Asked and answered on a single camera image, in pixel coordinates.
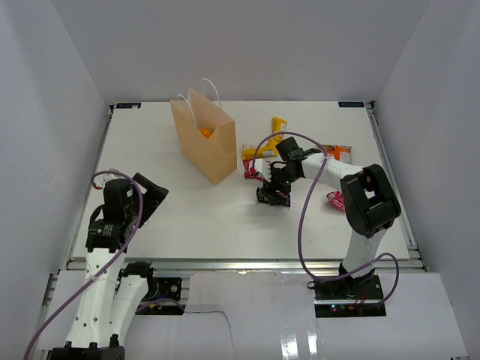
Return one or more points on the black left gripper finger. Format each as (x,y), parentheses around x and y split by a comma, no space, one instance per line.
(151,201)
(148,185)

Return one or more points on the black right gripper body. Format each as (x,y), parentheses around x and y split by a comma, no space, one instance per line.
(281,178)

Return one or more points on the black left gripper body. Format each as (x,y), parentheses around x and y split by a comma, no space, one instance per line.
(140,214)

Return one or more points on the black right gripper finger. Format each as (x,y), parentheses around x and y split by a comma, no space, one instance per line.
(280,198)
(263,194)

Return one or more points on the dark purple candy packet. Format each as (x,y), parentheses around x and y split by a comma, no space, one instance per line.
(274,198)

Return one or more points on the large orange mango snack bag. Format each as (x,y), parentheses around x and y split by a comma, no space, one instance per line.
(206,132)

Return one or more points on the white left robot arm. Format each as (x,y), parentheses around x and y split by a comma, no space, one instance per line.
(112,291)

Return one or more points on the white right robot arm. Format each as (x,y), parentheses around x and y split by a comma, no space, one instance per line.
(370,206)

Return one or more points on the brown paper bag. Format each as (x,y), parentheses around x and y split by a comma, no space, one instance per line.
(216,157)

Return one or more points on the pink square snack packet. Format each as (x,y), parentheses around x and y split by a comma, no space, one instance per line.
(247,170)

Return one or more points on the yellow snack bar lower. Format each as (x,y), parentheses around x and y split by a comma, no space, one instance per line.
(268,150)

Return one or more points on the yellow snack bar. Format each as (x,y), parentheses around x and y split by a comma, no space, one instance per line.
(278,126)
(268,150)

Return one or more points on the yellow snack bar upper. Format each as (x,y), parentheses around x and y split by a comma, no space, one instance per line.
(278,126)

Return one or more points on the small red triangular snack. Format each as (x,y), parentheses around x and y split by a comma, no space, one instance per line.
(336,198)

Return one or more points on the orange snack packet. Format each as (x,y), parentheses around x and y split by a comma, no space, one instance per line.
(342,153)

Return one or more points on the white front cover sheet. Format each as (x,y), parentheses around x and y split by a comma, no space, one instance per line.
(261,315)

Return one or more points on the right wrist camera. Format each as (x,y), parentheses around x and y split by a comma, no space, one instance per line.
(262,169)

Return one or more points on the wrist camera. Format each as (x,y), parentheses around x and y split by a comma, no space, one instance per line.
(99,179)
(262,169)

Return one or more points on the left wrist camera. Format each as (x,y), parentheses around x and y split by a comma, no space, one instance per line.
(99,179)

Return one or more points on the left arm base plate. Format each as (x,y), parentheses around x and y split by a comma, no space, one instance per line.
(164,288)

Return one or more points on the aluminium front rail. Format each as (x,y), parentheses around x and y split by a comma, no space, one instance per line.
(280,265)

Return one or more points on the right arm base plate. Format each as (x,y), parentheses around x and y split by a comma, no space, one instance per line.
(335,300)

